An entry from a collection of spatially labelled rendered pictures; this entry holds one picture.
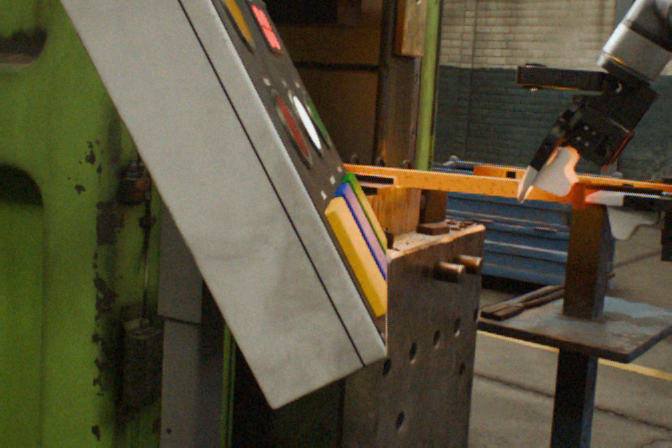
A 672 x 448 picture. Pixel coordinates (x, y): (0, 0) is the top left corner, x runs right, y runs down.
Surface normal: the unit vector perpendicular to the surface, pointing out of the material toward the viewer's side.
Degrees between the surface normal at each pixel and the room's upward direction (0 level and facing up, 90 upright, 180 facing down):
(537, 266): 90
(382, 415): 90
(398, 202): 90
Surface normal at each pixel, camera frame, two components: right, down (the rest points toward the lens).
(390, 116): 0.88, 0.11
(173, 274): -0.45, 0.09
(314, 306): -0.06, 0.11
